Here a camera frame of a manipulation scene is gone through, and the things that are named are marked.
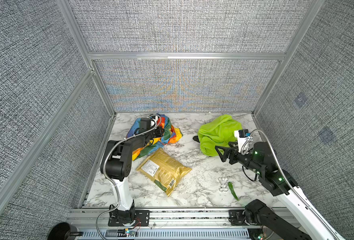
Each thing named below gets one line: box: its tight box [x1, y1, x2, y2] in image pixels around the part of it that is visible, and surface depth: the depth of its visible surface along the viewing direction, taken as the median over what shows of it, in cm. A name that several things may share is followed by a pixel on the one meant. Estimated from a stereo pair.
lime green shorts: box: [198, 114, 242, 157], surface depth 96 cm
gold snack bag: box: [136, 148, 192, 197], surface depth 85 cm
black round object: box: [47, 222, 83, 240], surface depth 65 cm
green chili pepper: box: [228, 181, 239, 201], surface depth 83 cm
